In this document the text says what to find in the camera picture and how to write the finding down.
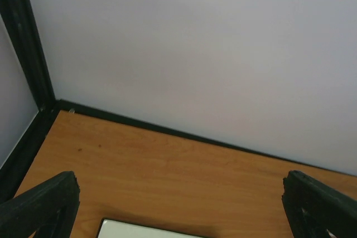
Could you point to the black frame post left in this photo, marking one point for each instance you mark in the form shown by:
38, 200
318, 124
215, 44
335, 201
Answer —
21, 26

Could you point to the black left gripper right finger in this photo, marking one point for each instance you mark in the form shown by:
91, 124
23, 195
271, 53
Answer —
314, 209

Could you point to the square grey black-edged plate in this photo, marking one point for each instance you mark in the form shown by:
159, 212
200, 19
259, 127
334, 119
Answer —
112, 228

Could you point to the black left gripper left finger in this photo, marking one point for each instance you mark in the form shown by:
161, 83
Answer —
46, 210

